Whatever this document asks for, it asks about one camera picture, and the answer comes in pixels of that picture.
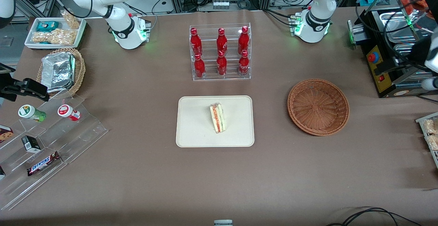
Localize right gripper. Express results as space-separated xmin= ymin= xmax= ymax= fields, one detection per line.
xmin=0 ymin=73 xmax=50 ymax=102

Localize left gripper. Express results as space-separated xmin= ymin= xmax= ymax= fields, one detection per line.
xmin=374 ymin=35 xmax=438 ymax=77

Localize triangle sandwich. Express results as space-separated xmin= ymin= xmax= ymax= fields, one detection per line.
xmin=209 ymin=103 xmax=227 ymax=134

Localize light wicker basket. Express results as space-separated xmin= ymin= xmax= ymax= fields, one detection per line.
xmin=36 ymin=48 xmax=86 ymax=98

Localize tray with snack packs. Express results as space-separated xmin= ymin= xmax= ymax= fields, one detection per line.
xmin=415 ymin=112 xmax=438 ymax=169

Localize white rectangular snack tray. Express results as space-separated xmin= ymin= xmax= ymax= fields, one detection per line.
xmin=24 ymin=17 xmax=87 ymax=50

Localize brown wicker basket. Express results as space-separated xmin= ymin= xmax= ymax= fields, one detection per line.
xmin=287 ymin=79 xmax=350 ymax=136

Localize cream plastic tray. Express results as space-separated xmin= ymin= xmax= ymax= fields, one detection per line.
xmin=176 ymin=96 xmax=255 ymax=148

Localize stainless steel pan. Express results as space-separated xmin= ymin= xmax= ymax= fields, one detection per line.
xmin=393 ymin=43 xmax=422 ymax=59
xmin=379 ymin=11 xmax=420 ymax=44

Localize black food warmer cabinet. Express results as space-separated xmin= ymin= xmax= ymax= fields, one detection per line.
xmin=347 ymin=0 xmax=438 ymax=98

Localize green lid cup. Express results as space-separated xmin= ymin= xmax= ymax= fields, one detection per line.
xmin=18 ymin=104 xmax=47 ymax=123

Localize silver foil packet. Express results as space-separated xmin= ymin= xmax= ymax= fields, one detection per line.
xmin=41 ymin=52 xmax=76 ymax=93

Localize red lid cup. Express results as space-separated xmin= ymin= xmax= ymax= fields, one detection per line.
xmin=57 ymin=104 xmax=81 ymax=122

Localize silver metal cylinder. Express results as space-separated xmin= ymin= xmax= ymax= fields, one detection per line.
xmin=347 ymin=20 xmax=365 ymax=49

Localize small black box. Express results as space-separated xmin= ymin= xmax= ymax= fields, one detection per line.
xmin=21 ymin=135 xmax=42 ymax=152

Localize brown cookie box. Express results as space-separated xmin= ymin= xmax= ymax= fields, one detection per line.
xmin=0 ymin=125 xmax=14 ymax=144

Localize large clear nut bag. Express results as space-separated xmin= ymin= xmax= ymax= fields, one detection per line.
xmin=32 ymin=28 xmax=77 ymax=45

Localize clear acrylic stepped stand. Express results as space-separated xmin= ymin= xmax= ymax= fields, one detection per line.
xmin=0 ymin=89 xmax=109 ymax=211

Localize orange fried food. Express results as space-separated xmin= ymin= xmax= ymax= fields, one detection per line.
xmin=400 ymin=0 xmax=432 ymax=14

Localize teal snack packet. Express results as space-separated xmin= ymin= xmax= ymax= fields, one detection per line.
xmin=36 ymin=21 xmax=60 ymax=32

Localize snickers chocolate bar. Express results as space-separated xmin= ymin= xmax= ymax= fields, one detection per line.
xmin=27 ymin=151 xmax=62 ymax=176

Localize small clear nut bag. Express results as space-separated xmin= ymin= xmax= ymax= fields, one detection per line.
xmin=61 ymin=11 xmax=81 ymax=30

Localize red cola bottle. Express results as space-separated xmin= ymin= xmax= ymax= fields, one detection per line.
xmin=194 ymin=54 xmax=206 ymax=79
xmin=190 ymin=28 xmax=203 ymax=56
xmin=217 ymin=51 xmax=228 ymax=76
xmin=238 ymin=50 xmax=250 ymax=76
xmin=238 ymin=26 xmax=250 ymax=55
xmin=216 ymin=28 xmax=228 ymax=56

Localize clear acrylic bottle rack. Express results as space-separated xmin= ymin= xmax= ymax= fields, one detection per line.
xmin=189 ymin=23 xmax=252 ymax=81

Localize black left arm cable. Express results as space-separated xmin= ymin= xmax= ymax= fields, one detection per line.
xmin=355 ymin=0 xmax=430 ymax=70

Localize black floor cable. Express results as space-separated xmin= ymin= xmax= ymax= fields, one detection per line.
xmin=325 ymin=207 xmax=423 ymax=226

